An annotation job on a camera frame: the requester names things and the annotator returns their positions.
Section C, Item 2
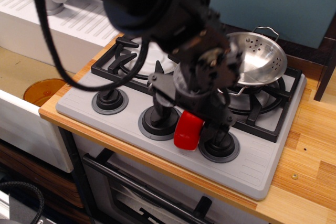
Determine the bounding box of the white toy sink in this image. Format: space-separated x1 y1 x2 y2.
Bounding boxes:
1 0 118 173

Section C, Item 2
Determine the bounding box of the black right burner grate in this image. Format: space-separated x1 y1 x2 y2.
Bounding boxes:
229 67 302 143

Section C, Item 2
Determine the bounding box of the silver metal colander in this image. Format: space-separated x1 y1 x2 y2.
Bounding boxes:
228 26 287 97

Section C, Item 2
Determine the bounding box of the grey toy stove top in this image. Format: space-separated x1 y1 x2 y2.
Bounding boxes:
56 74 307 200

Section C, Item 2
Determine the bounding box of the black middle stove knob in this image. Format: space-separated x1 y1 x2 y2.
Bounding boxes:
138 106 182 141

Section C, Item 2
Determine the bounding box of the black stove knob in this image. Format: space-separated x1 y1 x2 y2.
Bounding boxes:
138 106 182 141
198 131 240 163
91 89 129 115

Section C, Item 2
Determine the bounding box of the black braided cable lower left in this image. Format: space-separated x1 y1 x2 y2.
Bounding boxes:
0 180 45 224

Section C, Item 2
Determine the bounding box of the red toy cheese wheel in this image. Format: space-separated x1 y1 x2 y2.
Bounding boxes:
174 111 204 151

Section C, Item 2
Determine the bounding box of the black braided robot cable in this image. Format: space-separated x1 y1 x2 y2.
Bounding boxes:
27 0 150 92

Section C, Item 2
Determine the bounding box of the black left stove knob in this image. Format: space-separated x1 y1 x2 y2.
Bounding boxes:
91 89 129 115

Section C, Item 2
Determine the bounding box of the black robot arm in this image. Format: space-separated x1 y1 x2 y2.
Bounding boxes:
103 0 242 155

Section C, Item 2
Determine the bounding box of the black burner grate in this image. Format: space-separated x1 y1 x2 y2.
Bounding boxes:
91 36 177 83
229 67 302 143

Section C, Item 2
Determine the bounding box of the toy oven door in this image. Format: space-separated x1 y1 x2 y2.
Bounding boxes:
82 148 263 223

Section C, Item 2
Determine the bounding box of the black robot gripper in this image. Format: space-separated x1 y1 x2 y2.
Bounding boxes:
148 64 235 147

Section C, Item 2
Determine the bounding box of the orange plastic plate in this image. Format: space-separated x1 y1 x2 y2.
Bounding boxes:
23 78 66 107

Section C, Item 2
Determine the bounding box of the black right stove knob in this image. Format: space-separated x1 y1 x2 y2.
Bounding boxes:
198 131 240 163

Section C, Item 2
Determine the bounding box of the black left burner grate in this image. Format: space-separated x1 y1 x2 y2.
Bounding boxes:
91 36 177 83

